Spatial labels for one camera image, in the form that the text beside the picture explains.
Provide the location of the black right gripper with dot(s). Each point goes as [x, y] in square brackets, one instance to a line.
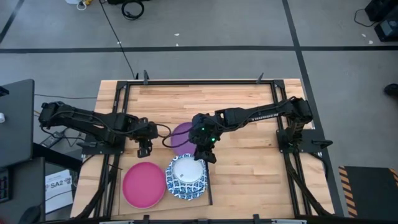
[205, 133]

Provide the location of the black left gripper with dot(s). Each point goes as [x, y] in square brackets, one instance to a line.
[144, 129]

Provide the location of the pink plastic plate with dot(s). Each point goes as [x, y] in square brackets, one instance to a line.
[143, 185]

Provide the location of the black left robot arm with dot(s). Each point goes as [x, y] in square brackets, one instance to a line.
[87, 119]

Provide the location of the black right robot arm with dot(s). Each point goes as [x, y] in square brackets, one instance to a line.
[264, 112]

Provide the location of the purple plastic plate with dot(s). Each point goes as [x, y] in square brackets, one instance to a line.
[180, 127]

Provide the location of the black table clamp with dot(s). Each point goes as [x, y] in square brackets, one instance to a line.
[145, 77]
[260, 78]

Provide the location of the black power strip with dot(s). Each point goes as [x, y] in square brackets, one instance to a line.
[53, 139]

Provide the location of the white printed paper sheet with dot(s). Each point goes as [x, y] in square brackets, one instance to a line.
[59, 193]

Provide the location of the black cabinet with keypad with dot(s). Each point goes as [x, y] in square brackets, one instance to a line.
[25, 186]

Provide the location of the dark grey desk top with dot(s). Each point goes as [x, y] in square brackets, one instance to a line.
[17, 124]

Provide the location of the black computer mouse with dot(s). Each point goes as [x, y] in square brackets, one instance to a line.
[29, 215]

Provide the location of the white roll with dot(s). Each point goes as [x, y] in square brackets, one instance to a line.
[2, 117]

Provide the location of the black yellow striped mat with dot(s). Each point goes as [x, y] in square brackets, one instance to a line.
[370, 193]

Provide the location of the black rounded floor object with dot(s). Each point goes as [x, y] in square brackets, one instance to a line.
[391, 89]

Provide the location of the black box with screen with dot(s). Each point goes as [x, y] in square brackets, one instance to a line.
[387, 29]

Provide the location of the black equipment case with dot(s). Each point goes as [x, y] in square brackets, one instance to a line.
[382, 9]

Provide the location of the black aluminium table frame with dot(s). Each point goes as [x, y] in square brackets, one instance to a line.
[199, 82]

